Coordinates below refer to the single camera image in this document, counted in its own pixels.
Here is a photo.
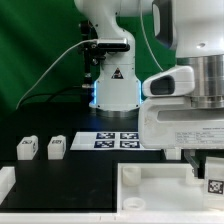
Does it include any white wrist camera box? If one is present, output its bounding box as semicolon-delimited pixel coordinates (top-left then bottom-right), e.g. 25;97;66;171
142;66;195;97

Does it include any white square tabletop tray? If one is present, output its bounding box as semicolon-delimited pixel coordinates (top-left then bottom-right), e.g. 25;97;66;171
117;163;224;212

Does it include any grey background camera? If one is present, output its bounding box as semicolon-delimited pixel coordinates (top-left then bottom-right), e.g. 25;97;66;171
97;38;130;52

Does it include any black cable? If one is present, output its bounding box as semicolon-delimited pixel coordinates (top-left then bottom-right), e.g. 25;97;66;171
19;85;94;108

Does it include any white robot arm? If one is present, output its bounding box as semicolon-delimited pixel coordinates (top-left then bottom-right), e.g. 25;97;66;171
74;0;224;177

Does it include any white marker base sheet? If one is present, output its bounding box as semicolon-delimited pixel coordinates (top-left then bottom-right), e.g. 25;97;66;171
70;131;158;152

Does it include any white cable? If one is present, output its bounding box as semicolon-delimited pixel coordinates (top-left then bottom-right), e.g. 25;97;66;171
15;38;98;110

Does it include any white left obstacle block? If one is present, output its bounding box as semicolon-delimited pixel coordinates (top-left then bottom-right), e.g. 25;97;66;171
0;167;16;205

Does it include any black camera stand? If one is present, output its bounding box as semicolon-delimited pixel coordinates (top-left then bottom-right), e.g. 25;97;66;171
79;20;97;88

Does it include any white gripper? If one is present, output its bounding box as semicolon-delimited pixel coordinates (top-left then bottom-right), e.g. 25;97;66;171
138;97;224;179

